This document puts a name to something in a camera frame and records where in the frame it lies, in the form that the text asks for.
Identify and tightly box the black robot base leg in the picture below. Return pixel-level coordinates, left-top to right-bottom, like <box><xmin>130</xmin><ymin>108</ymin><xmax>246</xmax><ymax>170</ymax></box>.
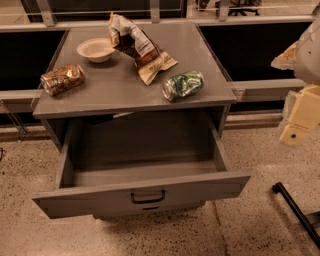
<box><xmin>272</xmin><ymin>182</ymin><xmax>320</xmax><ymax>250</ymax></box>

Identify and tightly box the black top drawer handle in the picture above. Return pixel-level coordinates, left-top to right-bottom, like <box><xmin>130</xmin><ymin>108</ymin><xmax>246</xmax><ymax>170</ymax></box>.
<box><xmin>130</xmin><ymin>190</ymin><xmax>166</xmax><ymax>204</ymax></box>

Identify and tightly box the black lower drawer handle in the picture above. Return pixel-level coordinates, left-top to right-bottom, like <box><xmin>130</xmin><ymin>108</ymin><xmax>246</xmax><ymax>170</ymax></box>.
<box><xmin>142</xmin><ymin>206</ymin><xmax>159</xmax><ymax>211</ymax></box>

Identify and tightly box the grey drawer cabinet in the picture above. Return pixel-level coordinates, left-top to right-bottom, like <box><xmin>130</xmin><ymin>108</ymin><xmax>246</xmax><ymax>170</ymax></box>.
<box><xmin>32</xmin><ymin>21</ymin><xmax>238</xmax><ymax>153</ymax></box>

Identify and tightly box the crumpled chip bag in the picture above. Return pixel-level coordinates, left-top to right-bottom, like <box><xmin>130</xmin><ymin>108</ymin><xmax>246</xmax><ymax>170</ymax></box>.
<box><xmin>108</xmin><ymin>14</ymin><xmax>177</xmax><ymax>86</ymax></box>

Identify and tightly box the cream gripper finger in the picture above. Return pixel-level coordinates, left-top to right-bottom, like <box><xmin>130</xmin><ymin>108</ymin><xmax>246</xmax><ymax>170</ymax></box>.
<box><xmin>271</xmin><ymin>42</ymin><xmax>298</xmax><ymax>70</ymax></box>

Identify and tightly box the grey drawer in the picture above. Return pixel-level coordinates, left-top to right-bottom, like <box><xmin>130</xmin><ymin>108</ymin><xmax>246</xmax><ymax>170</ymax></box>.
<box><xmin>33</xmin><ymin>111</ymin><xmax>250</xmax><ymax>219</ymax></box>
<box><xmin>92</xmin><ymin>201</ymin><xmax>205</xmax><ymax>219</ymax></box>

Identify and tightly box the grey lower drawer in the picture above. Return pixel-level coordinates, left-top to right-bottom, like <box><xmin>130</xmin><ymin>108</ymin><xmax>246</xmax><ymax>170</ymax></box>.
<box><xmin>92</xmin><ymin>201</ymin><xmax>205</xmax><ymax>219</ymax></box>

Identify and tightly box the black drawer handle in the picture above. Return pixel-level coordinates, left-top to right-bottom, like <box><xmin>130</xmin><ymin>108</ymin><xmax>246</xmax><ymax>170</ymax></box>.
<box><xmin>142</xmin><ymin>206</ymin><xmax>159</xmax><ymax>211</ymax></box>
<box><xmin>130</xmin><ymin>190</ymin><xmax>166</xmax><ymax>204</ymax></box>

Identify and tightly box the white paper bowl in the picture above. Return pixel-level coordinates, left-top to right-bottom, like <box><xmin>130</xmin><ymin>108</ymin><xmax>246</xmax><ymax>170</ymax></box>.
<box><xmin>77</xmin><ymin>38</ymin><xmax>115</xmax><ymax>63</ymax></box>

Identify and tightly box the brown soda can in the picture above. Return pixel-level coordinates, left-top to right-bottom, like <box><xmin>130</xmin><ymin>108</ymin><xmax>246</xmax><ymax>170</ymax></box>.
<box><xmin>40</xmin><ymin>64</ymin><xmax>85</xmax><ymax>96</ymax></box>

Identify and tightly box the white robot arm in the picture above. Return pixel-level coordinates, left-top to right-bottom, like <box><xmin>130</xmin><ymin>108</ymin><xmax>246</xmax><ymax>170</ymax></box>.
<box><xmin>271</xmin><ymin>17</ymin><xmax>320</xmax><ymax>147</ymax></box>

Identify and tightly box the green soda can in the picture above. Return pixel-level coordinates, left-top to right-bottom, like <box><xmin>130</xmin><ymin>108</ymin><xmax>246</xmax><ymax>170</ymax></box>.
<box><xmin>162</xmin><ymin>71</ymin><xmax>204</xmax><ymax>101</ymax></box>

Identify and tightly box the grey top drawer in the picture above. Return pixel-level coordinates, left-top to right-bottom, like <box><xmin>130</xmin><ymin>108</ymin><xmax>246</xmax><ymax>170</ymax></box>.
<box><xmin>33</xmin><ymin>111</ymin><xmax>250</xmax><ymax>219</ymax></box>

